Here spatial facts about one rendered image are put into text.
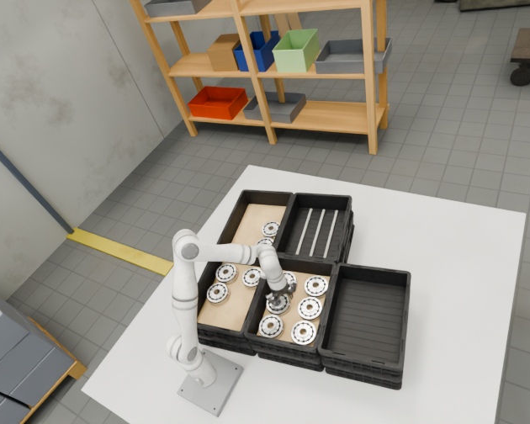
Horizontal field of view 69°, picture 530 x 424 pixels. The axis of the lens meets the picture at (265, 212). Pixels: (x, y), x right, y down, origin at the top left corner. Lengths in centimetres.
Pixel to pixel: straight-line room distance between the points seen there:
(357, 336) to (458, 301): 50
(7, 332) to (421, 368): 213
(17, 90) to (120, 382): 250
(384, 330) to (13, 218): 309
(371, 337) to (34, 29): 333
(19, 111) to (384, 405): 328
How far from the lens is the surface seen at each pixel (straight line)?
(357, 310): 169
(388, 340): 163
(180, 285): 140
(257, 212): 211
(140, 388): 197
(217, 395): 177
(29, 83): 377
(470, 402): 172
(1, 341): 267
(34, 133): 380
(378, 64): 316
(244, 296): 181
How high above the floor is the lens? 231
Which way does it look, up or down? 45 degrees down
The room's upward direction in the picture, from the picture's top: 19 degrees counter-clockwise
